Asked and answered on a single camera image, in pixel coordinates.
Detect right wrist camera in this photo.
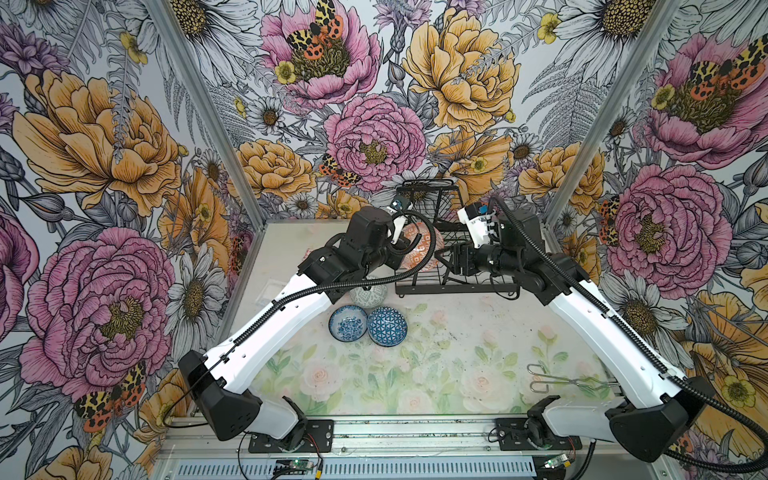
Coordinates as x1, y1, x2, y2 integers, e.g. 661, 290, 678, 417
457, 202, 499, 249

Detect metal tongs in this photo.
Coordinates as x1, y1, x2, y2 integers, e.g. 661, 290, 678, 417
526, 364, 618, 394

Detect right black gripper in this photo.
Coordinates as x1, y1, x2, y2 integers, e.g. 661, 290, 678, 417
434, 240, 523, 277

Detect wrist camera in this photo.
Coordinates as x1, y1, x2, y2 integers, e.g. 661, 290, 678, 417
457, 202, 499, 249
384, 197, 411, 244

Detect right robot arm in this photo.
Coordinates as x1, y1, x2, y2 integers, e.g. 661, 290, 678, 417
449, 203, 705, 463

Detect black wire dish rack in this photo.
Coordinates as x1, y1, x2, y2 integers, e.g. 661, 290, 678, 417
395, 179, 520, 300

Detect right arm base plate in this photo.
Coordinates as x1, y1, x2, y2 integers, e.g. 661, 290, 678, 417
494, 417, 583, 452

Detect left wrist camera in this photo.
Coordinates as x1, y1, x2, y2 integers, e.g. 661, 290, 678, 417
384, 197, 411, 244

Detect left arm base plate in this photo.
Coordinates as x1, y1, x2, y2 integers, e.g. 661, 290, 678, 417
247, 419, 335, 454

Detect green circuit board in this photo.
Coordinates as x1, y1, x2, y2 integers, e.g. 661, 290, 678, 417
272, 459, 319, 478

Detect aluminium rail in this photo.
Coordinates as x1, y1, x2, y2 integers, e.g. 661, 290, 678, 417
155, 413, 667, 460

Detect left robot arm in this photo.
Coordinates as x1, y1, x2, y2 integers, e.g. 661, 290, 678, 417
178, 206, 422, 450

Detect blue geometric bowl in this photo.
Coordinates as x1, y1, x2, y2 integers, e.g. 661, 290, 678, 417
368, 306, 408, 347

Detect red patterned bowl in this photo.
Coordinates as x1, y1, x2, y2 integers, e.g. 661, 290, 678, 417
400, 222, 445, 273

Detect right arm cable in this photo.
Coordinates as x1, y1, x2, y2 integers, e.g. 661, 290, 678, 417
488, 197, 768, 475

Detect green patterned bowl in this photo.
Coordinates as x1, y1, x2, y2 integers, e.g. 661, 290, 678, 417
350, 285, 388, 310

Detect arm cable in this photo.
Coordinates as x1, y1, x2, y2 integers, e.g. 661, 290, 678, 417
161, 209, 438, 421
488, 197, 768, 475

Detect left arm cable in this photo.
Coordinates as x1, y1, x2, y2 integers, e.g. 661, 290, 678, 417
161, 209, 438, 421

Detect blue floral bowl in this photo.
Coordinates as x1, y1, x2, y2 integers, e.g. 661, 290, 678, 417
328, 305, 368, 343

